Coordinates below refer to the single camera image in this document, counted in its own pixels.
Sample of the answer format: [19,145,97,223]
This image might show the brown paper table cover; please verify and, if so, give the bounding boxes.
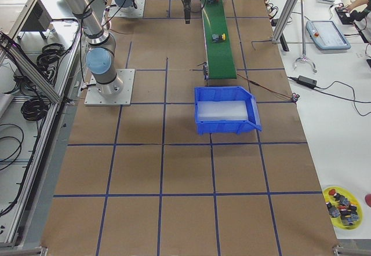
[41,0,337,255]

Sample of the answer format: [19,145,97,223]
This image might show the green conveyor belt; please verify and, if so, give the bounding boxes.
[202,0,237,80]

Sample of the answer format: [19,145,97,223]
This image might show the yellow push button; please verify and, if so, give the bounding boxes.
[212,34,227,43]

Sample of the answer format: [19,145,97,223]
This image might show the person hand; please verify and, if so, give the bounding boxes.
[345,0,363,12]

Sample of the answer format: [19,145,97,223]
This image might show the aluminium frame post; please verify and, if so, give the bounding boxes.
[271,0,297,51]

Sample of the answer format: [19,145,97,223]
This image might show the blue bin right side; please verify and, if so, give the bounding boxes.
[194,86,262,135]

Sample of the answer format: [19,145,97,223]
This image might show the yellow plate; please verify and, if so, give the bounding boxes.
[322,186,363,230]

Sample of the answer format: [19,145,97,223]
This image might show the teach pendant tablet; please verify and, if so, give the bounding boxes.
[305,20,351,50]

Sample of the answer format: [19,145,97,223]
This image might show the black power adapter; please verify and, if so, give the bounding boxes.
[296,75,317,89]

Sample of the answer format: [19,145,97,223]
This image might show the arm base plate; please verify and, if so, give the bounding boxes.
[84,69,135,106]
[116,0,146,19]

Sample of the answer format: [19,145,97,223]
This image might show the silver reacher grabber tool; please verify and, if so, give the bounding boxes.
[293,0,317,74]

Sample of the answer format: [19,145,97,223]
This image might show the pile of spare buttons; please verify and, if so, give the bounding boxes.
[325,188,361,229]

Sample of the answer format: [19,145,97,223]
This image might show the coiled black cables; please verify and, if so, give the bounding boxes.
[20,96,48,122]

